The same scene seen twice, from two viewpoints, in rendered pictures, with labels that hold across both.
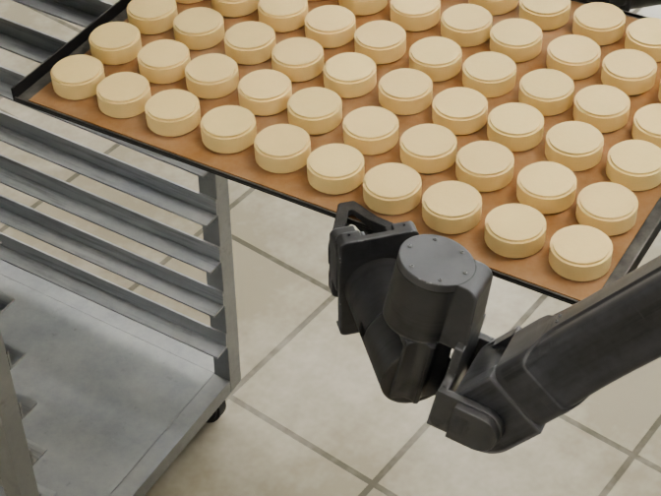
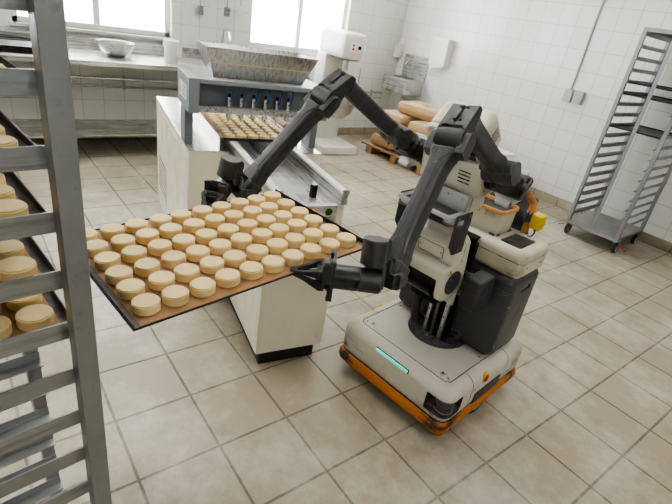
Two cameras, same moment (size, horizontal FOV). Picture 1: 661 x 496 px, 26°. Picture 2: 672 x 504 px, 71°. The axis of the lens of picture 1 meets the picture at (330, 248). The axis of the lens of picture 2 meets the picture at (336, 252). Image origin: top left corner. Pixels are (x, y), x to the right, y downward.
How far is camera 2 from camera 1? 1.11 m
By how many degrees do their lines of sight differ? 64
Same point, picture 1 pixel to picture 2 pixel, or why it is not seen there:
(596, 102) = (283, 214)
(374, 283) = (346, 269)
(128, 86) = (177, 290)
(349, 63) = (218, 242)
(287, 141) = (253, 265)
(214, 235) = not seen: hidden behind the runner
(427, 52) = (228, 228)
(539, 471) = (176, 423)
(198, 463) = not seen: outside the picture
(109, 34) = (129, 285)
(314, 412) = not seen: hidden behind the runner
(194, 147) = (225, 291)
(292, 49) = (195, 250)
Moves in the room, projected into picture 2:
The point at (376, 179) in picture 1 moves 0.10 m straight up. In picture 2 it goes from (290, 256) to (295, 215)
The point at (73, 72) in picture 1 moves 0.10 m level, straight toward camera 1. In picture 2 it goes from (147, 301) to (202, 310)
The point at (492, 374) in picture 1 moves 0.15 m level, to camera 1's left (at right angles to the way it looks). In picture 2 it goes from (400, 260) to (388, 291)
